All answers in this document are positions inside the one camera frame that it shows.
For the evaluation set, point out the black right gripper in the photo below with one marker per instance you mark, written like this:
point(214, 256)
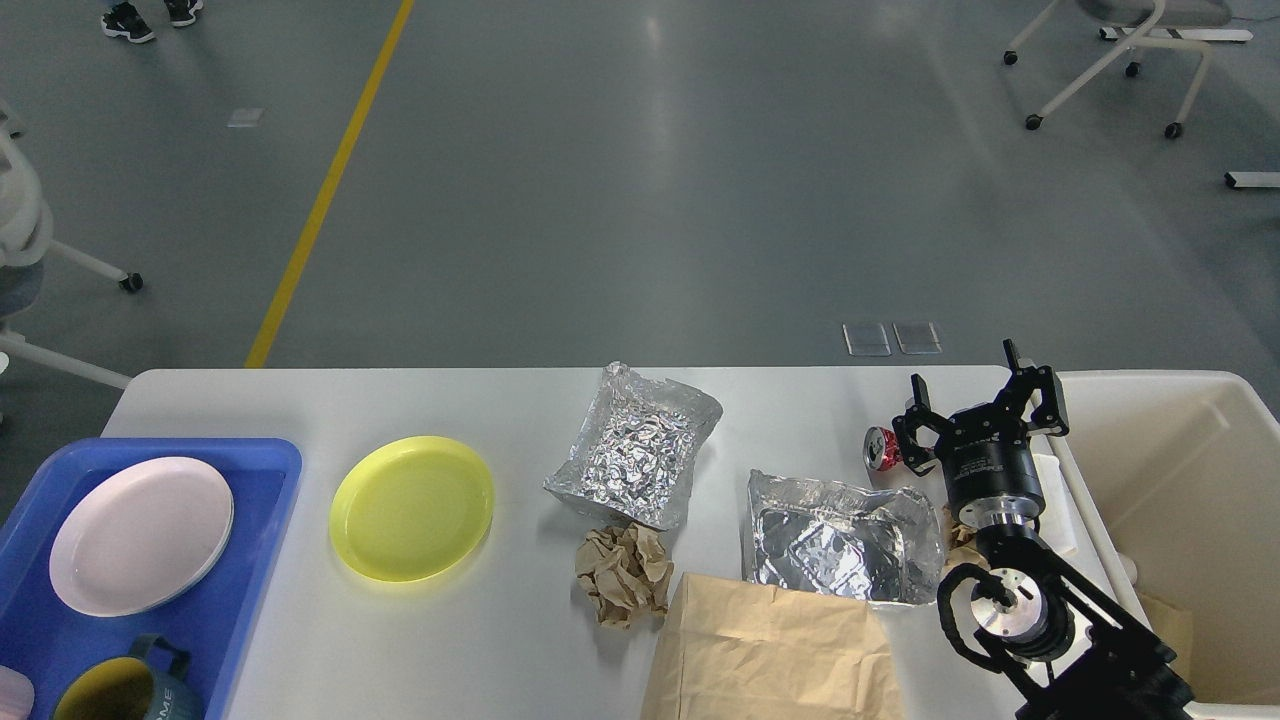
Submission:
point(990, 474)

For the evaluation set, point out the yellow-green plastic plate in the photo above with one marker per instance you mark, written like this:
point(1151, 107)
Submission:
point(412, 509)

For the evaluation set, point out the pink mug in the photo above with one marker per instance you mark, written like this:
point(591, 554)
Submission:
point(17, 695)

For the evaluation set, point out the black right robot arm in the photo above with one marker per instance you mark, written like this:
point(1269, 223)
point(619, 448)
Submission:
point(1028, 614)

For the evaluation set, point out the crushed red soda can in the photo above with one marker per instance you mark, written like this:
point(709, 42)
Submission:
point(881, 449)

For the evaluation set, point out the small crumpled brown paper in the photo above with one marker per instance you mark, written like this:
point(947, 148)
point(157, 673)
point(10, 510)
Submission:
point(960, 544)

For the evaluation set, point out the floor outlet plates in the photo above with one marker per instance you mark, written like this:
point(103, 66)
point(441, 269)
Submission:
point(876, 339)

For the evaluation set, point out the flattened foil tray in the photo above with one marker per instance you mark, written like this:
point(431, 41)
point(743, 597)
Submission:
point(829, 537)

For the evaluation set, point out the cream plastic bin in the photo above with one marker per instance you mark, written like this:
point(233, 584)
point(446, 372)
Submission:
point(1176, 476)

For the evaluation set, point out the brown paper bag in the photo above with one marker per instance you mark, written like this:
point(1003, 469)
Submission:
point(737, 650)

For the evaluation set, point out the crumpled foil tray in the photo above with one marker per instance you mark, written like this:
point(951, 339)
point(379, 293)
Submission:
point(634, 456)

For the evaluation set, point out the white bar on floor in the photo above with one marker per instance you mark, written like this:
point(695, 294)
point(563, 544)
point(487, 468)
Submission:
point(1252, 179)

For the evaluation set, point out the crumpled brown paper ball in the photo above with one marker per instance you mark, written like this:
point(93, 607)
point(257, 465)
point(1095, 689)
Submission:
point(625, 573)

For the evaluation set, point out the white office chair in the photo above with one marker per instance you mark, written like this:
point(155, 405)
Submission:
point(1133, 27)

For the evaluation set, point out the white round plate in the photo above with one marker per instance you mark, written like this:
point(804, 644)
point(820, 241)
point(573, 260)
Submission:
point(142, 537)

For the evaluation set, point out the blue-grey mug yellow inside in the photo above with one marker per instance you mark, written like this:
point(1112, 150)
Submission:
point(147, 682)

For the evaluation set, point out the person in black coat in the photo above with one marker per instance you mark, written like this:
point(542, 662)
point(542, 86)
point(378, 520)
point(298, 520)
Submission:
point(122, 20)

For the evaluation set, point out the blue plastic tray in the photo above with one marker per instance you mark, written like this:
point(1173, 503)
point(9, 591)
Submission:
point(51, 644)

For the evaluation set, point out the white chair leg left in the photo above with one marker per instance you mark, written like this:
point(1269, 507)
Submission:
point(27, 234)

